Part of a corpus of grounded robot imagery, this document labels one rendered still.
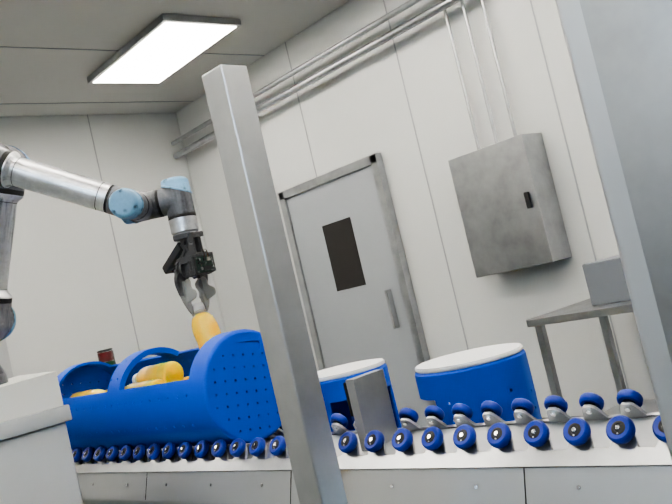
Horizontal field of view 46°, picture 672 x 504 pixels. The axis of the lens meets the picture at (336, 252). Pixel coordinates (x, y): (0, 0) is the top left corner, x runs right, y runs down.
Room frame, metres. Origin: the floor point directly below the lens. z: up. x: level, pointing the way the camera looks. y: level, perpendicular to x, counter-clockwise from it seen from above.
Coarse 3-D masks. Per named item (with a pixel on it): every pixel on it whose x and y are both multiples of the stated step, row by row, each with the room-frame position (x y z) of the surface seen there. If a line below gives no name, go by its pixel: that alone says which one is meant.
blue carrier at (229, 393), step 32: (160, 352) 2.32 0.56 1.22; (192, 352) 2.32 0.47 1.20; (224, 352) 1.98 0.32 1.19; (256, 352) 2.05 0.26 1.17; (64, 384) 2.58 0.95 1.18; (96, 384) 2.66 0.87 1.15; (128, 384) 2.67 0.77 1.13; (160, 384) 2.06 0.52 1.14; (192, 384) 1.96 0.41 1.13; (224, 384) 1.97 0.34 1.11; (256, 384) 2.03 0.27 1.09; (96, 416) 2.30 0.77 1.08; (128, 416) 2.18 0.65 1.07; (160, 416) 2.07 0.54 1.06; (192, 416) 1.98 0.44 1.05; (224, 416) 1.95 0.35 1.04; (256, 416) 2.02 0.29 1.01; (96, 448) 2.45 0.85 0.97
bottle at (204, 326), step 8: (200, 312) 2.13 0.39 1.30; (192, 320) 2.12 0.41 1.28; (200, 320) 2.11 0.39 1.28; (208, 320) 2.11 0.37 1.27; (192, 328) 2.12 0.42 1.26; (200, 328) 2.10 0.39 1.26; (208, 328) 2.10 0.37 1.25; (216, 328) 2.11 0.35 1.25; (200, 336) 2.10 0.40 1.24; (208, 336) 2.10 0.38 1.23; (200, 344) 2.10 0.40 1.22
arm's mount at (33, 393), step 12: (48, 372) 2.03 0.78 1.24; (12, 384) 1.95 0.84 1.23; (24, 384) 1.96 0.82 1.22; (36, 384) 1.98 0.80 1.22; (48, 384) 2.00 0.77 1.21; (0, 396) 1.92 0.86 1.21; (12, 396) 1.94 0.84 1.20; (24, 396) 1.96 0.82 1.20; (36, 396) 1.98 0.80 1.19; (48, 396) 2.00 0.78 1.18; (60, 396) 2.02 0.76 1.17; (0, 408) 1.92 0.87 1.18; (12, 408) 1.94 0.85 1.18; (24, 408) 1.96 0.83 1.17; (36, 408) 1.98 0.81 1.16; (48, 408) 1.99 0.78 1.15; (0, 420) 1.92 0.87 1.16
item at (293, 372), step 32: (224, 64) 1.37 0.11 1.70; (224, 96) 1.37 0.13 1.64; (224, 128) 1.38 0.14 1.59; (256, 128) 1.40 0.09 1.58; (224, 160) 1.40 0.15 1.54; (256, 160) 1.38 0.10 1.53; (256, 192) 1.37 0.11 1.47; (256, 224) 1.36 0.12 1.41; (256, 256) 1.38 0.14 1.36; (288, 256) 1.40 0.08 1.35; (256, 288) 1.39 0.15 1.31; (288, 288) 1.39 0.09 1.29; (288, 320) 1.38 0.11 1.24; (288, 352) 1.36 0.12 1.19; (288, 384) 1.37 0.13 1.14; (288, 416) 1.39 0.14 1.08; (320, 416) 1.39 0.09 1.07; (288, 448) 1.40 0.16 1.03; (320, 448) 1.38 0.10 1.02; (320, 480) 1.37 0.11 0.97
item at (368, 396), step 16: (352, 384) 1.71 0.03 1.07; (368, 384) 1.73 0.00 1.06; (384, 384) 1.77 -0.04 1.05; (352, 400) 1.71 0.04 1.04; (368, 400) 1.73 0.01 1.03; (384, 400) 1.76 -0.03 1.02; (352, 416) 1.73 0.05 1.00; (368, 416) 1.72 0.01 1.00; (384, 416) 1.75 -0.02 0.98; (368, 432) 1.71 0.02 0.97; (384, 432) 1.74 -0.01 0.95
